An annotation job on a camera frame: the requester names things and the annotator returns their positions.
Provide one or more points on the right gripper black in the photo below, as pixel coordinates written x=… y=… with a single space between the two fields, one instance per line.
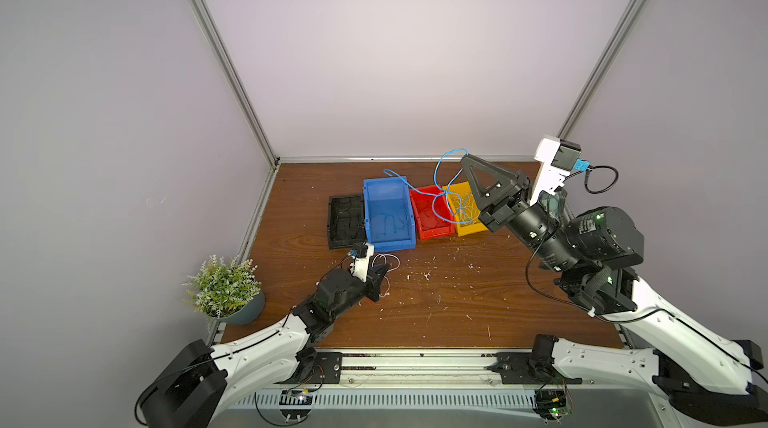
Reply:
x=504 y=208

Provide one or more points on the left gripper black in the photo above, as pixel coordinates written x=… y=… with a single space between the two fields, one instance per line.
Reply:
x=373 y=280

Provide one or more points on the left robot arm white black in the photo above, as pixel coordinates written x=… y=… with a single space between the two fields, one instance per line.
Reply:
x=202 y=381

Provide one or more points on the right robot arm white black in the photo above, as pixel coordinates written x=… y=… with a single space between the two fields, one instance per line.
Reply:
x=702 y=375

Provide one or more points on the yellow plastic bin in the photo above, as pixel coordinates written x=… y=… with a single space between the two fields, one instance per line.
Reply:
x=464 y=208

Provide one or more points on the blue plastic bin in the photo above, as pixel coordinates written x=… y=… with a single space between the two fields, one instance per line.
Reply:
x=389 y=219

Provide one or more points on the black plastic bin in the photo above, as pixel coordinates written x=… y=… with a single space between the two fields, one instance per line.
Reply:
x=345 y=221

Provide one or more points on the red plastic bin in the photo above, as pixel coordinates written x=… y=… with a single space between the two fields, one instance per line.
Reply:
x=432 y=215

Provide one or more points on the small green potted plant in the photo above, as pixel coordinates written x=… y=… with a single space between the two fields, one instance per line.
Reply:
x=226 y=291

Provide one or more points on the left controller board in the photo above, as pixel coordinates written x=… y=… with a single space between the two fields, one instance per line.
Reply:
x=295 y=406

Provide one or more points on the controller board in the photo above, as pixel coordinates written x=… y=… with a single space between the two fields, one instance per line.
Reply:
x=295 y=406
x=552 y=405

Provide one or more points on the right controller board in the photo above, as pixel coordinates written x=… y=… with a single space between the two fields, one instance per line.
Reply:
x=552 y=405

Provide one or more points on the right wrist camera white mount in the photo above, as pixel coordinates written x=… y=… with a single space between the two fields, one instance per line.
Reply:
x=558 y=158

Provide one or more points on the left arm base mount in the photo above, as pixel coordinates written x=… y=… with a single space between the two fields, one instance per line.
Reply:
x=316 y=367

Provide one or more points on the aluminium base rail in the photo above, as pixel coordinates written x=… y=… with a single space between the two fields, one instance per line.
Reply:
x=444 y=378

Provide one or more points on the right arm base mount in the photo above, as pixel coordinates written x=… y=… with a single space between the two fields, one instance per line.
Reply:
x=528 y=365

